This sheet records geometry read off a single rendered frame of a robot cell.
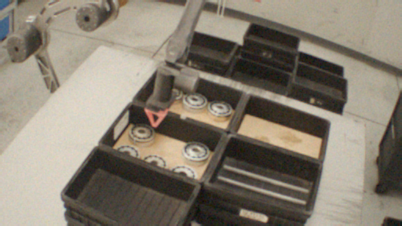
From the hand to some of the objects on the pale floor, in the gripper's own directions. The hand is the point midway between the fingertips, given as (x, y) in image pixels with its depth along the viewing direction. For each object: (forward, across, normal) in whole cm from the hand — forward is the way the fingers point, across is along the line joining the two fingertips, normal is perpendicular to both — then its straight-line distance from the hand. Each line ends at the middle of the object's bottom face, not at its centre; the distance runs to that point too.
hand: (158, 118), depth 157 cm
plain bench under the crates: (+106, -13, +14) cm, 108 cm away
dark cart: (+100, -143, +154) cm, 233 cm away
